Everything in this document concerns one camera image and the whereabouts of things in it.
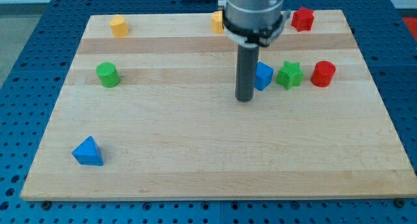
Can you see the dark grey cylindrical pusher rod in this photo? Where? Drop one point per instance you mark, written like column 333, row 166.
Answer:
column 247, row 59

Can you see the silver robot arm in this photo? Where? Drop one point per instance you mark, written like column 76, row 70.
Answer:
column 251, row 24

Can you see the yellow block behind arm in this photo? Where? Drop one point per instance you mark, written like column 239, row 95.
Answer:
column 217, row 22

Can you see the blue triangle block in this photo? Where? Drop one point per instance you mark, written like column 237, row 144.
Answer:
column 88, row 153

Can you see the blue cube block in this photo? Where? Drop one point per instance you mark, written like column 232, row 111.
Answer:
column 263, row 76

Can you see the green star block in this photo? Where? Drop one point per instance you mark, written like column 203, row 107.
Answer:
column 290, row 75

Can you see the red star block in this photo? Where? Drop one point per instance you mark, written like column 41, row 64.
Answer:
column 303, row 19

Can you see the red cylinder block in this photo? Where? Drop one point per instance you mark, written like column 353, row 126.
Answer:
column 323, row 73

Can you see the wooden board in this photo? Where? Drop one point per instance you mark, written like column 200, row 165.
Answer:
column 172, row 128

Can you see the yellow cylinder block left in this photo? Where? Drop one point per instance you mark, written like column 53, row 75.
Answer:
column 119, row 26

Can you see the green cylinder block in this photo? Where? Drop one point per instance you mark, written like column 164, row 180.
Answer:
column 108, row 75

